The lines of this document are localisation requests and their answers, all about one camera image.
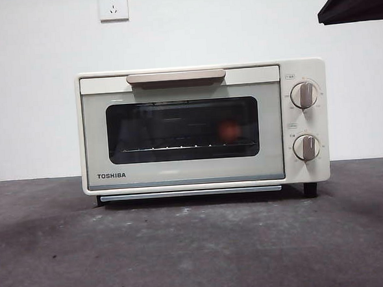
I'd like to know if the cream glass oven door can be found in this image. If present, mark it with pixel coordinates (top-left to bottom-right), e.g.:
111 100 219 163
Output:
78 65 286 192

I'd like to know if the metal wire oven rack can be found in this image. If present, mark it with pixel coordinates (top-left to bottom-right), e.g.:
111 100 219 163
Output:
121 140 256 154

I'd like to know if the white wall socket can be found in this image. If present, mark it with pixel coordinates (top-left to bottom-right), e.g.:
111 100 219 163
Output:
98 0 129 23

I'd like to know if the cream Toshiba toaster oven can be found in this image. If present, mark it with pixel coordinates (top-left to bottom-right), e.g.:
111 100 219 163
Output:
73 56 334 212

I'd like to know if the cream oven knob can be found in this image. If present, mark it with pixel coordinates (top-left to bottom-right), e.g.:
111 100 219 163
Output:
291 134 322 162
289 81 319 110

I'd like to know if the brown egg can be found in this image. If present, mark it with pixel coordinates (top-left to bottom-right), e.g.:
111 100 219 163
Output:
216 119 243 142

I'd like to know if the silver crumb tray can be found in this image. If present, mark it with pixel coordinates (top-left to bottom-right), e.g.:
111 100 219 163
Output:
99 185 283 203

